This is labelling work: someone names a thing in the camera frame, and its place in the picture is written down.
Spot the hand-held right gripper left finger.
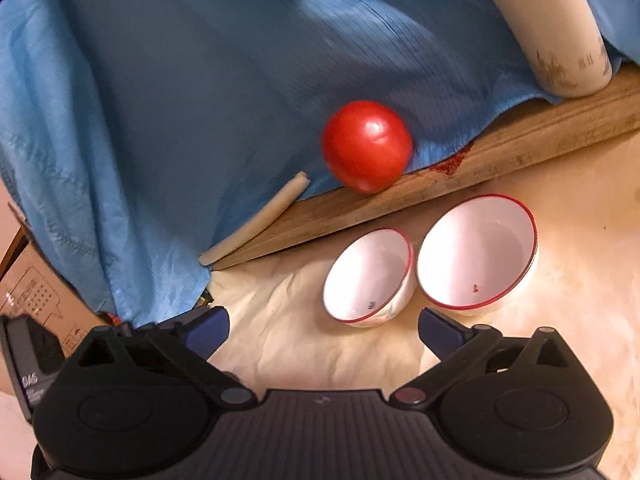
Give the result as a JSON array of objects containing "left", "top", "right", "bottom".
[{"left": 70, "top": 306, "right": 259, "bottom": 408}]

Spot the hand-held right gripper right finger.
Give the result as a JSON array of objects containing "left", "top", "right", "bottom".
[{"left": 389, "top": 306, "right": 577, "bottom": 408}]

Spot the red-rimmed white ceramic bowl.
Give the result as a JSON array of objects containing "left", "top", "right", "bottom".
[{"left": 416, "top": 194, "right": 540, "bottom": 317}]

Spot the floral white ceramic bowl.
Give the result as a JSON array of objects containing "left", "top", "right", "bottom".
[{"left": 322, "top": 228, "right": 415, "bottom": 328}]

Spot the open cardboard box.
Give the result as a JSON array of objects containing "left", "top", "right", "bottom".
[{"left": 0, "top": 200, "right": 116, "bottom": 346}]

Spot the white rolling pin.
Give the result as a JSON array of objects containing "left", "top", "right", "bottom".
[{"left": 198, "top": 171, "right": 310, "bottom": 266}]

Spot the wooden shelf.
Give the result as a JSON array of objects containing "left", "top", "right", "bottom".
[{"left": 212, "top": 65, "right": 640, "bottom": 271}]

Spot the cream paper table cover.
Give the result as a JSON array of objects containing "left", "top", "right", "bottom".
[{"left": 205, "top": 130, "right": 640, "bottom": 480}]

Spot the red tomato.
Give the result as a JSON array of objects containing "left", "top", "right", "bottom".
[{"left": 321, "top": 100, "right": 414, "bottom": 195}]

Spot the light blue coat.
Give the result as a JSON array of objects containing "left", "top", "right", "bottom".
[{"left": 0, "top": 0, "right": 640, "bottom": 326}]

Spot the white thermos flask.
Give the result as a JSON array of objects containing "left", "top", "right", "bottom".
[{"left": 480, "top": 0, "right": 613, "bottom": 98}]

